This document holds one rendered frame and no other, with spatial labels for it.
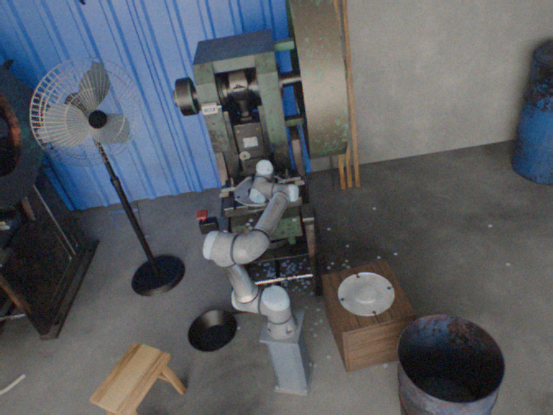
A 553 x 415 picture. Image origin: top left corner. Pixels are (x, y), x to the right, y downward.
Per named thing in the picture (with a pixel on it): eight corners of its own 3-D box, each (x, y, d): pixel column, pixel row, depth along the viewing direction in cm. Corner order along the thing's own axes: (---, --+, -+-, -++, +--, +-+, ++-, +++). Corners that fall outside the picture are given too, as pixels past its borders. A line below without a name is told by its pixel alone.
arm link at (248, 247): (257, 251, 165) (298, 177, 199) (230, 248, 168) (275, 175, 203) (262, 273, 172) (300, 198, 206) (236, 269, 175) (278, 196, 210)
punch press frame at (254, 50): (312, 277, 277) (281, 65, 194) (243, 287, 279) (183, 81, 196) (299, 201, 339) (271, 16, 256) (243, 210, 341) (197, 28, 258)
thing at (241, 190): (276, 170, 263) (276, 169, 262) (293, 195, 241) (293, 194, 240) (229, 184, 258) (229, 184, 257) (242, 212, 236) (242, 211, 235)
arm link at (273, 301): (286, 325, 203) (282, 305, 195) (259, 319, 208) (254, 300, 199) (295, 305, 211) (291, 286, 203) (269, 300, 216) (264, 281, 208)
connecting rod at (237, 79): (261, 136, 231) (248, 72, 210) (237, 140, 232) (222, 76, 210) (259, 118, 247) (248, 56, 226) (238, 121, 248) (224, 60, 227)
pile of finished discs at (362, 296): (403, 308, 225) (403, 307, 225) (347, 322, 224) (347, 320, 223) (382, 268, 248) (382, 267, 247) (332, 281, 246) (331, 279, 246)
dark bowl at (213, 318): (239, 354, 260) (236, 347, 255) (188, 361, 261) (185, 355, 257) (239, 313, 283) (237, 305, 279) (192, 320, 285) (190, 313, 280)
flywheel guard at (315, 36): (354, 184, 216) (344, 3, 166) (295, 193, 217) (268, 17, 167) (324, 97, 297) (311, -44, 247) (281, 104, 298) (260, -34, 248)
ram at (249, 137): (270, 171, 242) (260, 123, 224) (243, 176, 243) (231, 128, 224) (268, 155, 256) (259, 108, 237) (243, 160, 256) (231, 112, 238)
